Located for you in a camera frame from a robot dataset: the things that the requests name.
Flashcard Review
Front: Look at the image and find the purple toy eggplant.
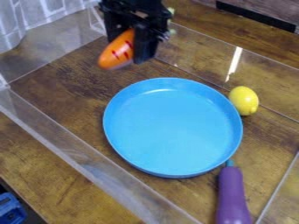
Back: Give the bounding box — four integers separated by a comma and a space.
216, 159, 252, 224

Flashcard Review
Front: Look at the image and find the dark baseboard strip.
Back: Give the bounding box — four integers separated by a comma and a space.
216, 0, 296, 33

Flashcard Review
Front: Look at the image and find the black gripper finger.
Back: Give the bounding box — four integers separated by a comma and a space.
104, 12, 130, 42
133, 24, 158, 64

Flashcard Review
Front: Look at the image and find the orange toy carrot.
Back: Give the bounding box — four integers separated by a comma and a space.
97, 7, 176, 71

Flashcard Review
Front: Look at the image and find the clear acrylic enclosure wall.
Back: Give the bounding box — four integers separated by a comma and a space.
0, 0, 299, 224

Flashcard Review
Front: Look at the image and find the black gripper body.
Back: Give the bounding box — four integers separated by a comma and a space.
97, 0, 172, 39

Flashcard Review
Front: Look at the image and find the white gridded curtain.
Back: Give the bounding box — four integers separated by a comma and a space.
0, 0, 100, 53

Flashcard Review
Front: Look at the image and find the yellow toy lemon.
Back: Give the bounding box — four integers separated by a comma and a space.
228, 86, 258, 116

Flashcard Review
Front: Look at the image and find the blue object at corner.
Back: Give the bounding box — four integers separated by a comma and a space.
0, 192, 26, 224

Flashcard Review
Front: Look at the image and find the blue round plate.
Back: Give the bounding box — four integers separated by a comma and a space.
102, 78, 242, 179

